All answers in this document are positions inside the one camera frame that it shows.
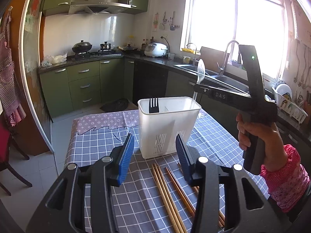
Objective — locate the black plastic fork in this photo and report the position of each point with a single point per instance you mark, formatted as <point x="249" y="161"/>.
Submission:
<point x="153" y="105"/>

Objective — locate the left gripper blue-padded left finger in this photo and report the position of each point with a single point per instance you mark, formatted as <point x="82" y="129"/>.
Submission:
<point x="62" y="208"/>

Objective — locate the small steel pot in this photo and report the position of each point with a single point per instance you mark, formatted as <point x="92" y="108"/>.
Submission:
<point x="105" y="46"/>

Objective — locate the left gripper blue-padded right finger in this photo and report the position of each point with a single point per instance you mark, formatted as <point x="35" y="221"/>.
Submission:
<point x="246" y="208"/>

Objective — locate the purple checkered apron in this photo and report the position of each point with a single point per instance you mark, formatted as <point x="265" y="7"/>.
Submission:
<point x="10" y="91"/>

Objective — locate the black floor mat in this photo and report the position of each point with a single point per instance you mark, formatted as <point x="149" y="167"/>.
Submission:
<point x="117" y="105"/>

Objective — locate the black frying pan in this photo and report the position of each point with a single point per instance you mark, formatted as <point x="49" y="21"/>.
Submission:
<point x="128" y="49"/>

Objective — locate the white plastic utensil holder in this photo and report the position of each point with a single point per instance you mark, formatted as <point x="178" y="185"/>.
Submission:
<point x="158" y="131"/>

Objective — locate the wooden cutting board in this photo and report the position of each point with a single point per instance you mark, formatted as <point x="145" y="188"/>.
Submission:
<point x="213" y="59"/>

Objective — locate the glass sliding door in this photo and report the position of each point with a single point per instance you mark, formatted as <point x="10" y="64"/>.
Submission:
<point x="29" y="63"/>

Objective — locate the yellow mug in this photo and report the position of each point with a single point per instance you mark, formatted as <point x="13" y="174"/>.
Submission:
<point x="186" y="59"/>

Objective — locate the small steel faucet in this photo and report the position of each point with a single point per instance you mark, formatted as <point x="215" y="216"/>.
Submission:
<point x="192" y="48"/>

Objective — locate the white plastic bag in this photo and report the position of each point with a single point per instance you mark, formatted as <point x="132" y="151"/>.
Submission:
<point x="52" y="60"/>

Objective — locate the pink sleeve right forearm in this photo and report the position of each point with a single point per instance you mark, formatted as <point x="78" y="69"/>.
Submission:
<point x="287" y="185"/>

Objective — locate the stainless double sink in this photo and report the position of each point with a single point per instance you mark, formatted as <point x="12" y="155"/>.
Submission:
<point x="208" y="73"/>

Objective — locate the white rice cooker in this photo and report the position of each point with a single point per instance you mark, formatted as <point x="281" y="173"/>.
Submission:
<point x="155" y="50"/>

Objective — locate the white dish rack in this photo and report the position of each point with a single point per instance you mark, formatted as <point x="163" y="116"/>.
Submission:
<point x="283" y="97"/>

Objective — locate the black wok with lid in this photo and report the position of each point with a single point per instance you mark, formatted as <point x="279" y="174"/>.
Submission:
<point x="82" y="47"/>

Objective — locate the wooden chopstick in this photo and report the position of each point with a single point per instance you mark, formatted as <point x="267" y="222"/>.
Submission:
<point x="181" y="193"/>
<point x="221" y="215"/>
<point x="173" y="203"/>
<point x="166" y="200"/>

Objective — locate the tall steel kitchen faucet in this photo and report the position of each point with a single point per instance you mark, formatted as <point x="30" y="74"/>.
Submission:
<point x="223" y="67"/>

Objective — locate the gas stove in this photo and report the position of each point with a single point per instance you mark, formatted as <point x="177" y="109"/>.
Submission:
<point x="99" y="53"/>

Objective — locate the person's right hand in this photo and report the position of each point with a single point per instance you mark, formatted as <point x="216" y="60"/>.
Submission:
<point x="276" y="156"/>

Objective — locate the blue checkered tablecloth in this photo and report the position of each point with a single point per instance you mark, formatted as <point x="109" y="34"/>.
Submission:
<point x="137" y="202"/>

